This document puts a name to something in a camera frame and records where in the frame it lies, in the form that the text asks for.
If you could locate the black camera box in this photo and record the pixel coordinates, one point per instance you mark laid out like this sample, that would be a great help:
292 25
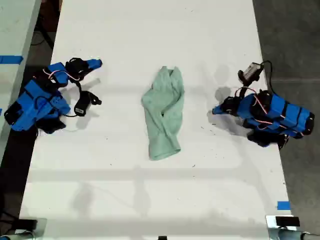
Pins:
85 102
251 71

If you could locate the short blue tape strip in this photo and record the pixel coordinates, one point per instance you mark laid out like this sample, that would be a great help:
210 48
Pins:
283 205

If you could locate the pale green T-shirt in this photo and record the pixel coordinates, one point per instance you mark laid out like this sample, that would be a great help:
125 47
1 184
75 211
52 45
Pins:
162 112

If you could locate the small black box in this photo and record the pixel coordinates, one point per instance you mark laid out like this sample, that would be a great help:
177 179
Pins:
287 221
28 224

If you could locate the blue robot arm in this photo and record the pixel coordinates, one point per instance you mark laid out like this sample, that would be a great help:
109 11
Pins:
280 115
37 97

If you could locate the long blue tape strip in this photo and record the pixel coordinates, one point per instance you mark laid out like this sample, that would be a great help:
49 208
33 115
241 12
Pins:
11 60

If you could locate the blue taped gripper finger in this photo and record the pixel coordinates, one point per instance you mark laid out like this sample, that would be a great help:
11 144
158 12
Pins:
219 108
220 113
95 63
90 70

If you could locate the grey side table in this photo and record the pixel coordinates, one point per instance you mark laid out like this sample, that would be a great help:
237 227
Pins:
12 30

